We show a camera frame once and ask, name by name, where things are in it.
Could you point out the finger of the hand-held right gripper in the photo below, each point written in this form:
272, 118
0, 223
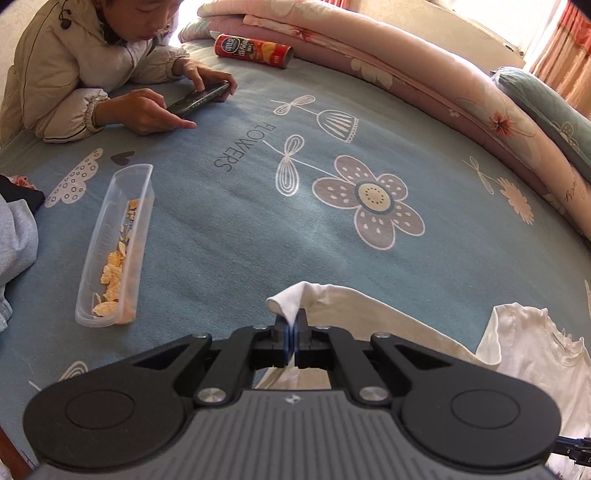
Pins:
577, 450

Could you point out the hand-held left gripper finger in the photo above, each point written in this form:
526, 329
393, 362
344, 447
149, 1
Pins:
289, 339
299, 339

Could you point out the white printed long-sleeve shirt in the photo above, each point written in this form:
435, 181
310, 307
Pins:
521, 337

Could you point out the blue floral bed sheet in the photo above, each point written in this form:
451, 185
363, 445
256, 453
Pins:
231, 230

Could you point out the pile of potato chips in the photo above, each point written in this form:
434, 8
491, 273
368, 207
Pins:
113, 270

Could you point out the clear plastic chips tray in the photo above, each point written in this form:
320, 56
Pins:
99, 258

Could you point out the person's grey trousers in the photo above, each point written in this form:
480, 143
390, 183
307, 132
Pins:
16, 244

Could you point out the red chips can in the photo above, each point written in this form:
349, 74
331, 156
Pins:
254, 50

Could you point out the pink floral folded quilt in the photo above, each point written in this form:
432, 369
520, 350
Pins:
415, 69

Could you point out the teal floral pillow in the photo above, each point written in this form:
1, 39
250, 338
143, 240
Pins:
549, 110

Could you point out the red striped curtain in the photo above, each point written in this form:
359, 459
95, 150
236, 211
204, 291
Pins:
568, 50

